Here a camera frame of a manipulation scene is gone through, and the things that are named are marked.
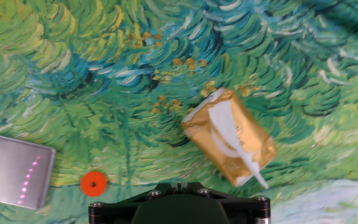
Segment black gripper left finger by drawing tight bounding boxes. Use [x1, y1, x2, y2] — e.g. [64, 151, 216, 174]
[88, 182, 180, 224]

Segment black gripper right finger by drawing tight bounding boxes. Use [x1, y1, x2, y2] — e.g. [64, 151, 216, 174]
[178, 182, 272, 224]

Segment white paper napkin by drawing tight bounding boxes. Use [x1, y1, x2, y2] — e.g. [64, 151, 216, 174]
[208, 99, 270, 190]

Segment orange disc with hole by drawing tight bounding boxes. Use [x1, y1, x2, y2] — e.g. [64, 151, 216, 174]
[80, 170, 108, 198]

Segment gold tissue pack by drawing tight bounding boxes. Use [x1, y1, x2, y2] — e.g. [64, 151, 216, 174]
[180, 87, 278, 188]

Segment silver digital kitchen scale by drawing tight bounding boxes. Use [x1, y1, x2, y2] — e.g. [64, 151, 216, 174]
[0, 131, 57, 210]

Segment green painted landscape tablecloth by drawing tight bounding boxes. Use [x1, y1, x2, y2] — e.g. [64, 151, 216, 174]
[0, 0, 358, 224]

